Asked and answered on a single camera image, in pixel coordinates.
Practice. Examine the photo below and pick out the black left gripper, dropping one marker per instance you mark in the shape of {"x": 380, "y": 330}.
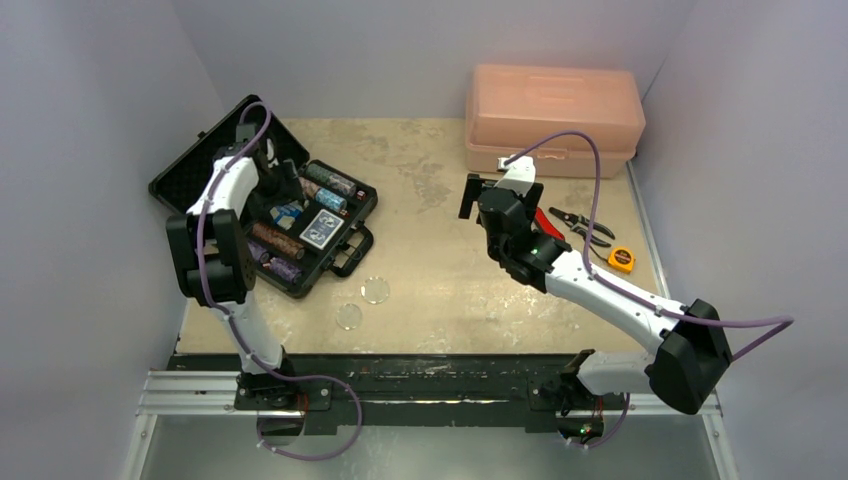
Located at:
{"x": 289, "y": 190}

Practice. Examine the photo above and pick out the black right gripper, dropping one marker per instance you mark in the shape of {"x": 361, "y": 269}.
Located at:
{"x": 482, "y": 201}

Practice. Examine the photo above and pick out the blue striped card deck box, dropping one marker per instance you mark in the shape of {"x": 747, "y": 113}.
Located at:
{"x": 285, "y": 216}

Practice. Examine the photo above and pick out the blue patterned card deck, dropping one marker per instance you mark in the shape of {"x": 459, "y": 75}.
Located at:
{"x": 321, "y": 229}

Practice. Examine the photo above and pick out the clear round disc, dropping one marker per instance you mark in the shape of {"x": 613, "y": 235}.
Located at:
{"x": 375, "y": 290}
{"x": 349, "y": 317}

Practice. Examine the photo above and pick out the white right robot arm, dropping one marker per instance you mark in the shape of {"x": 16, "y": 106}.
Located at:
{"x": 685, "y": 350}

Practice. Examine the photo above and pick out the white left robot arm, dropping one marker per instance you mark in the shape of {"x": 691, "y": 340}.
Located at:
{"x": 210, "y": 252}

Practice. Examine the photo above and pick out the black poker set case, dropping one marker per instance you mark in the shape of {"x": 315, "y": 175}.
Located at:
{"x": 249, "y": 203}

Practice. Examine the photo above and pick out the brown chip stack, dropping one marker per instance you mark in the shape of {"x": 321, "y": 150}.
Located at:
{"x": 279, "y": 241}

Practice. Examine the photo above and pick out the blue chip stack lower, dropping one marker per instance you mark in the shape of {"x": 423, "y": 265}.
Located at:
{"x": 330, "y": 200}

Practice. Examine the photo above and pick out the purple chip stack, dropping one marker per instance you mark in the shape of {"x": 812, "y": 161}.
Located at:
{"x": 277, "y": 265}

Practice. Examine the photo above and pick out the pink plastic toolbox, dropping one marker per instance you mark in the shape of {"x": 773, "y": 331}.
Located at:
{"x": 593, "y": 119}

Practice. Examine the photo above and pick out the yellow tape measure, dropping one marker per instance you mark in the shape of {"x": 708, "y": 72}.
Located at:
{"x": 621, "y": 259}

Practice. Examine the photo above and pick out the red handled tool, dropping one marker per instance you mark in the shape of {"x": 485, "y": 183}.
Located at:
{"x": 544, "y": 225}

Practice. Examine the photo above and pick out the black handled pliers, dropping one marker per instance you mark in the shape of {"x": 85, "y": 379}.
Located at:
{"x": 579, "y": 224}

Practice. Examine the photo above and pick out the black table edge rail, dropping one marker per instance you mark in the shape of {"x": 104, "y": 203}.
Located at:
{"x": 527, "y": 391}

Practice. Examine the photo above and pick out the aluminium frame rail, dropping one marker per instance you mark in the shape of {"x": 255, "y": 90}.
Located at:
{"x": 188, "y": 393}

